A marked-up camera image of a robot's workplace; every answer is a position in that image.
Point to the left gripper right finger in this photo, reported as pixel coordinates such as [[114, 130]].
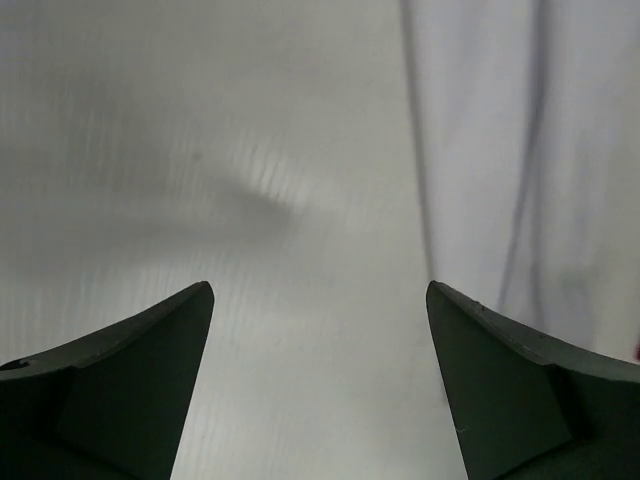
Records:
[[526, 405]]

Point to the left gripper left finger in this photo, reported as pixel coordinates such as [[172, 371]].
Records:
[[111, 404]]

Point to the white t shirt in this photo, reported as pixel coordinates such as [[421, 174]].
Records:
[[526, 127]]

